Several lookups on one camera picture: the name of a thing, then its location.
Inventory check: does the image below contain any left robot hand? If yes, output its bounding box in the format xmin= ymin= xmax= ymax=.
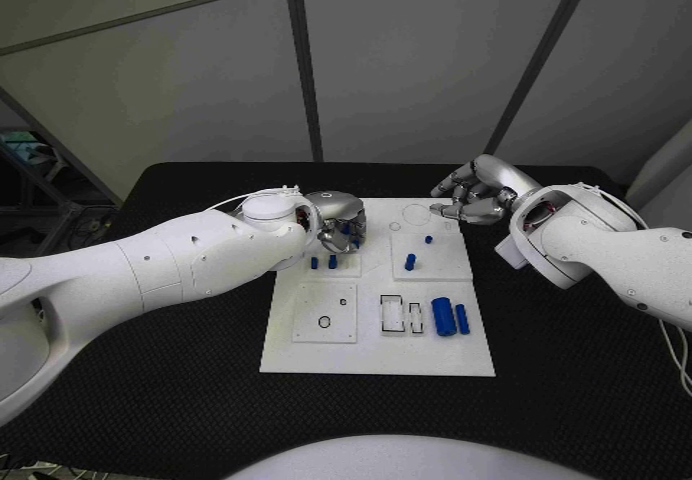
xmin=302 ymin=190 xmax=369 ymax=255

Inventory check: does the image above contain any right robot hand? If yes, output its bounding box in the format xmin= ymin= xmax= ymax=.
xmin=428 ymin=153 xmax=543 ymax=226

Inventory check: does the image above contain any white task board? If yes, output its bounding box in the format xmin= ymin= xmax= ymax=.
xmin=258 ymin=197 xmax=497 ymax=378

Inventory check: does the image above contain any large blue cylinder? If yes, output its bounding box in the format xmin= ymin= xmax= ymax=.
xmin=429 ymin=296 xmax=458 ymax=337

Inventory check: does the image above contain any metal rack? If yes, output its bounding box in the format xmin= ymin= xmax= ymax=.
xmin=0 ymin=86 xmax=124 ymax=260

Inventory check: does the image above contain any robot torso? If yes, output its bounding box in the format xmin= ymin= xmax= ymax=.
xmin=223 ymin=433 xmax=609 ymax=480

